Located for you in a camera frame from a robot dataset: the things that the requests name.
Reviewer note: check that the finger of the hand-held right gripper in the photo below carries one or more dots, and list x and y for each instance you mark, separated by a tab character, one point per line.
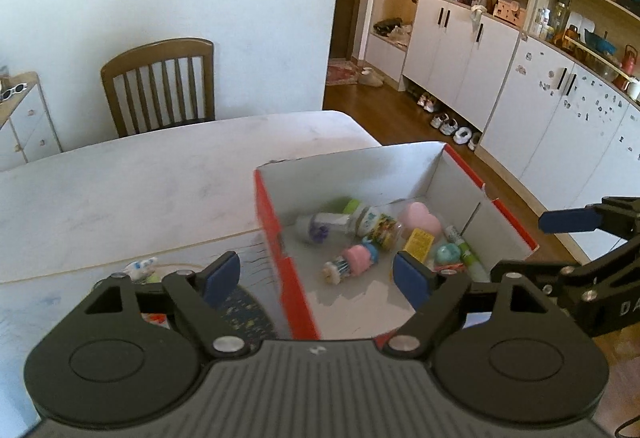
570	219
600	293

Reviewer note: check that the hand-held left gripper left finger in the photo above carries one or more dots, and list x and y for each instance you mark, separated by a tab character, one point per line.
222	275

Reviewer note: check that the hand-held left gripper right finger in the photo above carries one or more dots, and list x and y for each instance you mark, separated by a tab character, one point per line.
410	278

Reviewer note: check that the yellow carton box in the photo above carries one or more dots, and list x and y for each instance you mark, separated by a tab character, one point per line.
419	244

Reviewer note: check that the mint green toy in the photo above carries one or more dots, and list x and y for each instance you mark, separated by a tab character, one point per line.
447	254

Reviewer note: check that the doll with pink hat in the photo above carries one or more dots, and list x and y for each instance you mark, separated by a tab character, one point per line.
352	260

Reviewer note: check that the pink heart-shaped box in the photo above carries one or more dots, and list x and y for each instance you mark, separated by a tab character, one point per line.
417	217

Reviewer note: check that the white green tube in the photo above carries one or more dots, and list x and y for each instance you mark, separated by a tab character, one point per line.
462	245

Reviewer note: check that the bottle with colourful label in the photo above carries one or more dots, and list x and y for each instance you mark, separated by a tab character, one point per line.
375	224

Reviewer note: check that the red shoe box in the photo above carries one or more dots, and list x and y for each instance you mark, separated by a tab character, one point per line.
272	228

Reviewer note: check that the clear bottle with silver cap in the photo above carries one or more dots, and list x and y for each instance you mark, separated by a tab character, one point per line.
320	228

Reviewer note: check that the dark blue whale mat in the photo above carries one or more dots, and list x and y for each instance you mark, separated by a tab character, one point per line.
245	318

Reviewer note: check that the white blue robot toy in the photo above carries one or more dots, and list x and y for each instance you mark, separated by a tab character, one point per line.
142	265

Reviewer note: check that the white sideboard with stickers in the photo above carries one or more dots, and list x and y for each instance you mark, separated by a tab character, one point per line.
550	132

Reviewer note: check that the white sneaker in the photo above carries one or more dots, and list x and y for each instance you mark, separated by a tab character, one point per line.
430	103
445	122
475	141
462	134

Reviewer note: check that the white mug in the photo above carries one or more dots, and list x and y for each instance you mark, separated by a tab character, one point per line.
634	89

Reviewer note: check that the yellow dish rack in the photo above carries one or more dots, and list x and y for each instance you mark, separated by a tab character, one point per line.
595	60

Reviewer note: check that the red kettle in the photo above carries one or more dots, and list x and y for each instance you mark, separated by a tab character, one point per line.
630	60

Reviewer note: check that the blue bowl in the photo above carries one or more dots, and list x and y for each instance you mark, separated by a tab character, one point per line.
600	42

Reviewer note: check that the glass jar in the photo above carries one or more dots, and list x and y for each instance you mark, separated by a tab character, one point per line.
560	17

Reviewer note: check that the beige slippers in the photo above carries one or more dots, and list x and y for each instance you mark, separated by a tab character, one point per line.
370	77

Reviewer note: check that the pink storage box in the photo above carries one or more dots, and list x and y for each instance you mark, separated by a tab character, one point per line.
510	11

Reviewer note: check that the patterned door rug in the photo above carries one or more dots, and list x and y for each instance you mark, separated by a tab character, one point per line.
340	70

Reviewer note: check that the white cloth on cupboard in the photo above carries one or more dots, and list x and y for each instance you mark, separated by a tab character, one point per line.
476	12

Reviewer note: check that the wooden chair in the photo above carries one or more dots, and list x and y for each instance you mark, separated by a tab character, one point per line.
150	55

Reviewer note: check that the small white wood-topped cabinet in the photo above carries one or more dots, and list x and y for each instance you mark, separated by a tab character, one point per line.
30	127

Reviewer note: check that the black bag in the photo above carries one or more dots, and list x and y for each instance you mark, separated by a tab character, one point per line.
387	25

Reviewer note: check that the white sunglasses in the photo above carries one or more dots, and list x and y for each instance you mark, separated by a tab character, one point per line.
12	91

